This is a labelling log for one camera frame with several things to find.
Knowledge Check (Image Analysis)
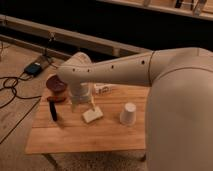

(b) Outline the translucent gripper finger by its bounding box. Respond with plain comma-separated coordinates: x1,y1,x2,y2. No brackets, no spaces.
71,103,77,113
89,101,96,111

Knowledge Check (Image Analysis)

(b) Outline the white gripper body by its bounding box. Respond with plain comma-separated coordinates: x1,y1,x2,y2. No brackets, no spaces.
69,83,92,104

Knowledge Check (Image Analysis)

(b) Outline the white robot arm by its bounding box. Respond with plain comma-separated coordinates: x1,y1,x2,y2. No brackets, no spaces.
57,48,213,171

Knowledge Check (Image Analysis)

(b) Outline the small red eraser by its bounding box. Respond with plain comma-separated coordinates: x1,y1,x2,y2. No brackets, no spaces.
47,96,66,103

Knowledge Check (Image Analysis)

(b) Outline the white rectangular sponge block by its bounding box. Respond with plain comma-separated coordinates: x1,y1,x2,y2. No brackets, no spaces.
82,107,103,123

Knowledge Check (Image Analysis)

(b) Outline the white plastic bottle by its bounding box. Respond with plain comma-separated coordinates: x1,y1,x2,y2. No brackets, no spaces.
94,84,113,95

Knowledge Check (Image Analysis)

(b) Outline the black marker pen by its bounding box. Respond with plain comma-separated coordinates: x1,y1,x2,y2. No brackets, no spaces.
49,101,57,121

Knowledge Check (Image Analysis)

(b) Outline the dark red bowl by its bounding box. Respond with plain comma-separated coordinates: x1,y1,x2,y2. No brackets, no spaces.
46,75,67,96

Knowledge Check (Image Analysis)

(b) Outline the wooden table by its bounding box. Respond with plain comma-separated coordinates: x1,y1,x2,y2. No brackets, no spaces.
25,85,149,154

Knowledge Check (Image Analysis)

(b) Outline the black floor cable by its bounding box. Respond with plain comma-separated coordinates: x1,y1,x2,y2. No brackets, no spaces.
0,74,43,144

